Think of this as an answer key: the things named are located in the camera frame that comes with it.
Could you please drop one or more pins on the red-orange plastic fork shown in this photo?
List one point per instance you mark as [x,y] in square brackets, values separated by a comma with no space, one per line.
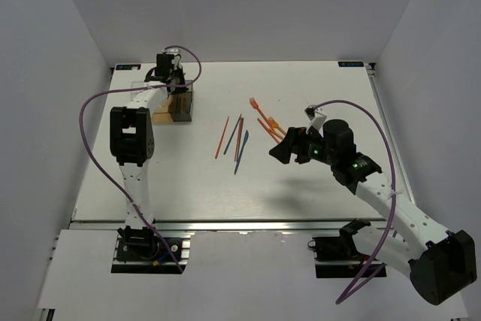
[256,106]

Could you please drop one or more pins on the black logo sticker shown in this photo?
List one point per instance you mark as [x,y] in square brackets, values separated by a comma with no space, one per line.
[350,64]
[128,67]

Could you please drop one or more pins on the black logo sticker right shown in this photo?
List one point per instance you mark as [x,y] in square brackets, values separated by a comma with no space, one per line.
[350,64]

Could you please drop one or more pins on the red-orange chopstick outer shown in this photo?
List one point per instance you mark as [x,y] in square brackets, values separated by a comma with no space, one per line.
[222,138]

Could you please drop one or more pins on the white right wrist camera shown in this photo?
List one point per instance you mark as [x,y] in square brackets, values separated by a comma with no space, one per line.
[316,117]

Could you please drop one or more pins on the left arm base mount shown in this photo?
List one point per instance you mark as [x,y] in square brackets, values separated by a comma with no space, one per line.
[140,251]

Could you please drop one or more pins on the smoky grey plastic container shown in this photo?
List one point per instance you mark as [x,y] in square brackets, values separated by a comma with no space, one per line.
[180,106]

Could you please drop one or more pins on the red-orange chopstick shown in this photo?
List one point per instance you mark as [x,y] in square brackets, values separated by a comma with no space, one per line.
[238,140]
[222,138]

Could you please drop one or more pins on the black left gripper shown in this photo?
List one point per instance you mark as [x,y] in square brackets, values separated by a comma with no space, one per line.
[182,88]

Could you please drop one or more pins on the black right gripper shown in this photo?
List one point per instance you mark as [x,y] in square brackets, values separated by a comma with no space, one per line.
[294,141]

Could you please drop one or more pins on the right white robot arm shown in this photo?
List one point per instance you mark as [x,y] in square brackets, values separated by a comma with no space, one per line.
[438,262]

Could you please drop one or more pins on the red-orange chopstick inner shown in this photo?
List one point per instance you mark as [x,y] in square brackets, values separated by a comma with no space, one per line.
[238,140]

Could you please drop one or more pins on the red-orange plastic knife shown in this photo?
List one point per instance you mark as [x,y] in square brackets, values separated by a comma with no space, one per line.
[273,134]

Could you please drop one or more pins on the yellow-orange plastic fork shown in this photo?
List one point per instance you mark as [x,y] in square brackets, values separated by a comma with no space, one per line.
[275,126]

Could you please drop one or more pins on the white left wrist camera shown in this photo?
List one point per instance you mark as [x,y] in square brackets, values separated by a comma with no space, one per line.
[173,51]

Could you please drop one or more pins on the blue plastic knife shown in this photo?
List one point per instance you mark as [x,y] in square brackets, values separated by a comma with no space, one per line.
[239,156]

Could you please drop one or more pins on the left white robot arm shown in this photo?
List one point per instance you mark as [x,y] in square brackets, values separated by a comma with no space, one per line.
[131,134]

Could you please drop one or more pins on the clear plastic container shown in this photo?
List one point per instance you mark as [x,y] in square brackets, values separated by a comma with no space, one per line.
[139,86]

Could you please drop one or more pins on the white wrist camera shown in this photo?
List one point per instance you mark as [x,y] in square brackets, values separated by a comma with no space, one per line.
[173,51]
[316,117]

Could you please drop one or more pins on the black logo sticker left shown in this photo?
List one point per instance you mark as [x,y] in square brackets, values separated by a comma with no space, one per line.
[128,67]

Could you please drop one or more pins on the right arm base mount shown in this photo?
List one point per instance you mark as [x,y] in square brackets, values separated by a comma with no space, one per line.
[336,256]

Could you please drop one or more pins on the amber plastic container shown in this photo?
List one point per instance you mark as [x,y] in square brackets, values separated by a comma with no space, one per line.
[165,112]

